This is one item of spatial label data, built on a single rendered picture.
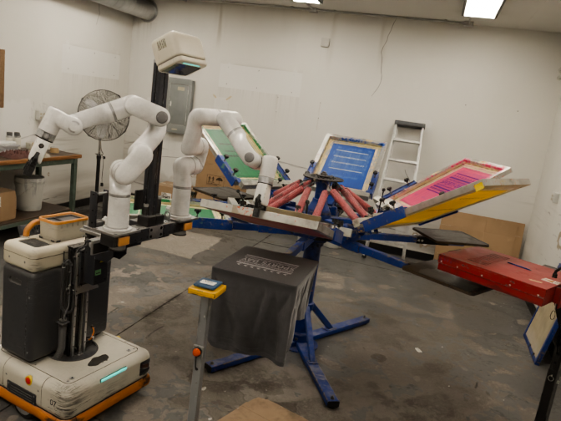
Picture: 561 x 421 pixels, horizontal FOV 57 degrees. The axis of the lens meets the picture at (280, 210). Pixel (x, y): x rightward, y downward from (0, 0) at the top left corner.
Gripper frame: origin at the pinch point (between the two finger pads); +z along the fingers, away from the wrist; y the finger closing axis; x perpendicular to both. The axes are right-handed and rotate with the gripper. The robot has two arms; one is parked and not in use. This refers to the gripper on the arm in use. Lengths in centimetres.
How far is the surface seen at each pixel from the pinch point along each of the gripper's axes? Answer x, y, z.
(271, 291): 9.8, -14.0, 34.1
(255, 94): -179, -435, -182
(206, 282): -13.0, 14.1, 34.2
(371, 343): 51, -201, 76
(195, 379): -13, 3, 80
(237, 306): -6.7, -17.4, 45.9
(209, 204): -24.9, 1.9, -0.9
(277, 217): 9.6, 1.8, -0.8
